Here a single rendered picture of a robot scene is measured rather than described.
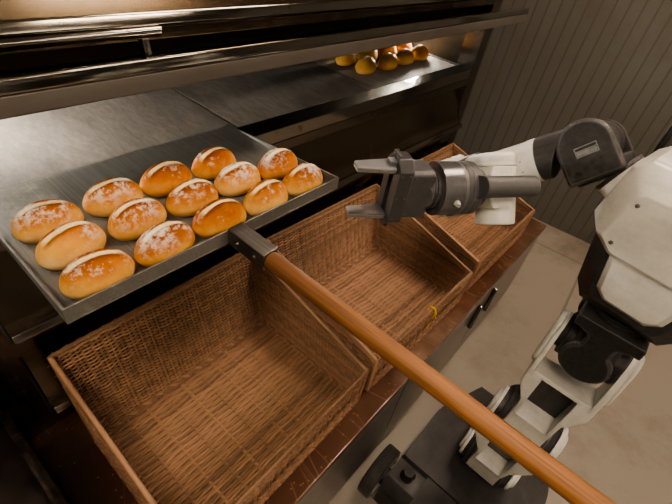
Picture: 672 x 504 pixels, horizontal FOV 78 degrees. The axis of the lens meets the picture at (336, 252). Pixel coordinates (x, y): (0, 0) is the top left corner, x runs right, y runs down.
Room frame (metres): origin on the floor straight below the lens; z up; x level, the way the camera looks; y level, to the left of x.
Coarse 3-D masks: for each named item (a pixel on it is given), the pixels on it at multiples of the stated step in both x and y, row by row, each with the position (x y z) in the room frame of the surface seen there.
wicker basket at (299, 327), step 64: (128, 320) 0.59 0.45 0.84; (192, 320) 0.69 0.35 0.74; (256, 320) 0.84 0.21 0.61; (320, 320) 0.74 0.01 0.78; (64, 384) 0.41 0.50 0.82; (128, 384) 0.52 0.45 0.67; (192, 384) 0.60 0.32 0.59; (256, 384) 0.63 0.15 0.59; (320, 384) 0.67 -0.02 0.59; (128, 448) 0.40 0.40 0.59; (192, 448) 0.43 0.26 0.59; (256, 448) 0.46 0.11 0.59
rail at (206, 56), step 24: (408, 24) 1.16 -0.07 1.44; (432, 24) 1.25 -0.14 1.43; (456, 24) 1.37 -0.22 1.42; (216, 48) 0.71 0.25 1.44; (240, 48) 0.74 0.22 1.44; (264, 48) 0.78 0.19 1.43; (288, 48) 0.82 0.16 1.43; (48, 72) 0.49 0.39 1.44; (72, 72) 0.51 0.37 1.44; (96, 72) 0.54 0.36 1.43; (120, 72) 0.56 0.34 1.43; (144, 72) 0.59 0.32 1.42
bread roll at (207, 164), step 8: (208, 152) 0.73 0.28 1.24; (216, 152) 0.73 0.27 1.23; (224, 152) 0.75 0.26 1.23; (200, 160) 0.71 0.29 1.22; (208, 160) 0.71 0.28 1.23; (216, 160) 0.72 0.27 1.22; (224, 160) 0.73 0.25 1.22; (232, 160) 0.75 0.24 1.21; (192, 168) 0.70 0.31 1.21; (200, 168) 0.70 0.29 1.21; (208, 168) 0.70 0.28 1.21; (216, 168) 0.71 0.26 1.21; (200, 176) 0.70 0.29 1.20; (208, 176) 0.70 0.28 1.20
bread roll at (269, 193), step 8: (256, 184) 0.65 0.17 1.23; (264, 184) 0.65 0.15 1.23; (272, 184) 0.65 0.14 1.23; (280, 184) 0.67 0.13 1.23; (248, 192) 0.63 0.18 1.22; (256, 192) 0.63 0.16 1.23; (264, 192) 0.63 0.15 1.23; (272, 192) 0.64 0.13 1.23; (280, 192) 0.65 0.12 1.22; (248, 200) 0.62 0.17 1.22; (256, 200) 0.62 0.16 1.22; (264, 200) 0.62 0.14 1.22; (272, 200) 0.63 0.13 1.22; (280, 200) 0.64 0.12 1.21; (248, 208) 0.61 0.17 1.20; (256, 208) 0.61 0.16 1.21; (264, 208) 0.62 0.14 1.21
